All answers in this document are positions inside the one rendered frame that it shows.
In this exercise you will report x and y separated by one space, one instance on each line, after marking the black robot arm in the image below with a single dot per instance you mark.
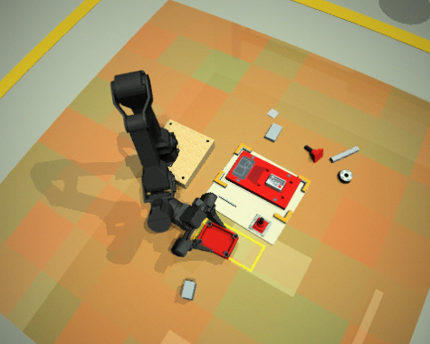
157 149

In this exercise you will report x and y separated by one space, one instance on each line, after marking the white flat plate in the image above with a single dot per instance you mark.
244 208

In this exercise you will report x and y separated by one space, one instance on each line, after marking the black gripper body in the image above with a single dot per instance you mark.
181 246

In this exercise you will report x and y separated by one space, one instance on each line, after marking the grey rectangular bar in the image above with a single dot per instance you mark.
344 154

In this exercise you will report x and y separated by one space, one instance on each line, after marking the small black and silver wheel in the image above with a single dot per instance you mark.
345 176

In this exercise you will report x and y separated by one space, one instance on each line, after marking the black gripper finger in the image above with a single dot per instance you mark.
212 216
196 245

